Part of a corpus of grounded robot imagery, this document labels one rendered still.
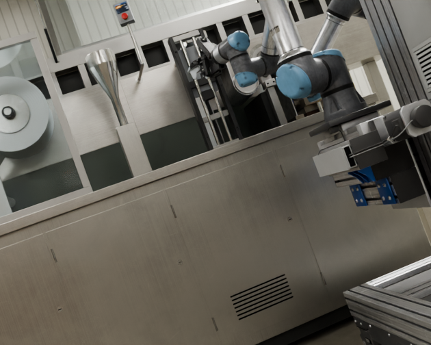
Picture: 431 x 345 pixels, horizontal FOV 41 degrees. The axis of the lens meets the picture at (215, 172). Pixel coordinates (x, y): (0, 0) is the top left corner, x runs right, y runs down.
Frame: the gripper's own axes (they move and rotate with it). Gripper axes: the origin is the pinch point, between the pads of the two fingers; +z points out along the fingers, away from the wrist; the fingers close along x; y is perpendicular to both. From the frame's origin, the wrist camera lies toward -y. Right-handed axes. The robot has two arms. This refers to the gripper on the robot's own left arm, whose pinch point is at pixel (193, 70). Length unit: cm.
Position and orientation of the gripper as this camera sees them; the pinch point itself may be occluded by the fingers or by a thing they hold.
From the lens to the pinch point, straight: 240.0
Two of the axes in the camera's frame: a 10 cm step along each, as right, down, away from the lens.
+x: 8.2, -1.4, 5.5
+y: 2.4, 9.6, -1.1
